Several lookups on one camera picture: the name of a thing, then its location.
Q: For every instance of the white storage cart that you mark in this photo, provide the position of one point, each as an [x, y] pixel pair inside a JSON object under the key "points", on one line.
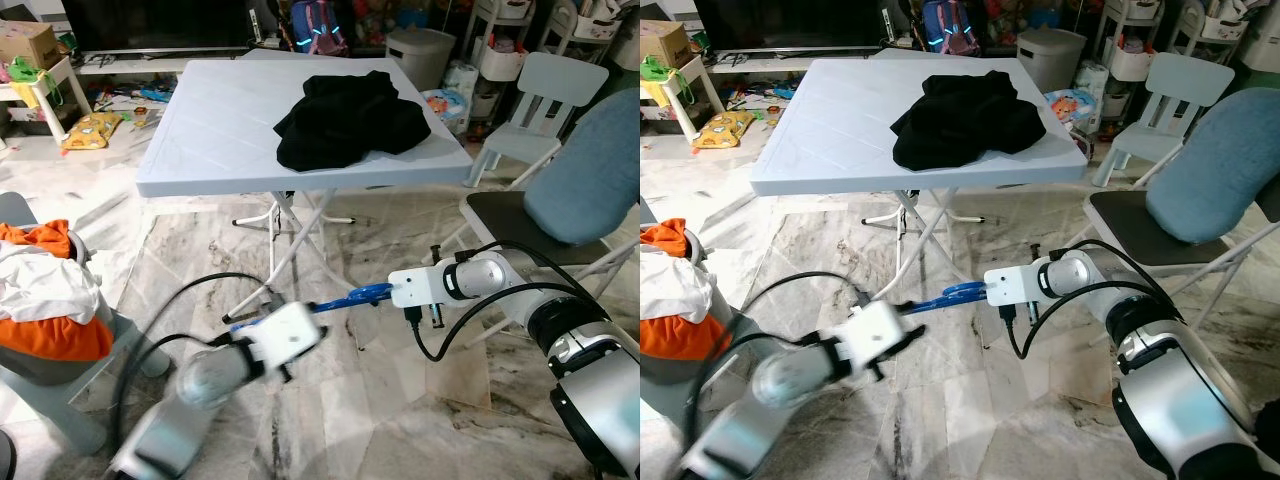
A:
{"points": [[1130, 50], [1210, 25], [585, 25], [500, 50]]}

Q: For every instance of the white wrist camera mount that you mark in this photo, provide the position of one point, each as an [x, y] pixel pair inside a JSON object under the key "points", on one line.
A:
{"points": [[280, 335], [415, 287], [870, 335], [1010, 285]]}

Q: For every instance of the black garment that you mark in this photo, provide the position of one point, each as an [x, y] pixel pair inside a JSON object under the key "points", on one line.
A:
{"points": [[960, 125], [345, 125]]}

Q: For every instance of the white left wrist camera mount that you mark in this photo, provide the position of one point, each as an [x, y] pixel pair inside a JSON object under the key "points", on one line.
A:
{"points": [[870, 335], [280, 335]]}

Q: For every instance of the white child chair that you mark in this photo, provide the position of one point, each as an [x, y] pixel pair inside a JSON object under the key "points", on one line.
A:
{"points": [[1170, 95], [545, 100]]}

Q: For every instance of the white folding table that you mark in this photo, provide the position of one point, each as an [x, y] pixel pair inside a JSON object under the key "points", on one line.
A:
{"points": [[230, 120], [850, 120]]}

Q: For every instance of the brown cardboard box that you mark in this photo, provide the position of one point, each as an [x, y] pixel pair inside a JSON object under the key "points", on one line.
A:
{"points": [[665, 42], [25, 45]]}

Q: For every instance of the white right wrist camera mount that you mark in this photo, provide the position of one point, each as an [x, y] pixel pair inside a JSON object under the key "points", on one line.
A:
{"points": [[1010, 285], [415, 287]]}

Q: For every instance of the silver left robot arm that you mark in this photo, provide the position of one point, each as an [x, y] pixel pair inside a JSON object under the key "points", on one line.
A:
{"points": [[190, 400], [790, 400]]}

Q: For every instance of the grey laundry basket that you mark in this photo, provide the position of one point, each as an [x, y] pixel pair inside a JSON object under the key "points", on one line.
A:
{"points": [[50, 372], [680, 372]]}

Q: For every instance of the blue plastic clothes hanger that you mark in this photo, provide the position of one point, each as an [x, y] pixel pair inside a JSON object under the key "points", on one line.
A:
{"points": [[960, 293], [370, 293]]}

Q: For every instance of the light blue cushion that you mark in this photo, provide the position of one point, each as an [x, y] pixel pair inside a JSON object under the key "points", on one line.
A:
{"points": [[590, 170], [1215, 165]]}

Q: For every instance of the grey folding chair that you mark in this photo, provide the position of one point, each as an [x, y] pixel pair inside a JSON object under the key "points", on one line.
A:
{"points": [[500, 225], [1130, 225]]}

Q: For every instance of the white television stand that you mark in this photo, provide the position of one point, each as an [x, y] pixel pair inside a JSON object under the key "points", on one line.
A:
{"points": [[160, 62], [790, 62]]}

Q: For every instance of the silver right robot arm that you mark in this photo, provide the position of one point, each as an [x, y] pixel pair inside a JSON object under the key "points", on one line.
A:
{"points": [[590, 350], [1180, 370]]}

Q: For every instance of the black flat television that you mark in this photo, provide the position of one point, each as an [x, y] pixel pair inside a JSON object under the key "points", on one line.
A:
{"points": [[770, 20], [150, 20]]}

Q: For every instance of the grey waste bin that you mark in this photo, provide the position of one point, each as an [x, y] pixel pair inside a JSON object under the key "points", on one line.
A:
{"points": [[420, 60], [1050, 55]]}

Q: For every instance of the colourful cartoon bag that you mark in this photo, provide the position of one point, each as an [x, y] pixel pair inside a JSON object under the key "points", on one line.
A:
{"points": [[1070, 105], [448, 105]]}

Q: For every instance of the orange garment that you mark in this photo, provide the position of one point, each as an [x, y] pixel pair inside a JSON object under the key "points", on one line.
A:
{"points": [[60, 340], [690, 340]]}

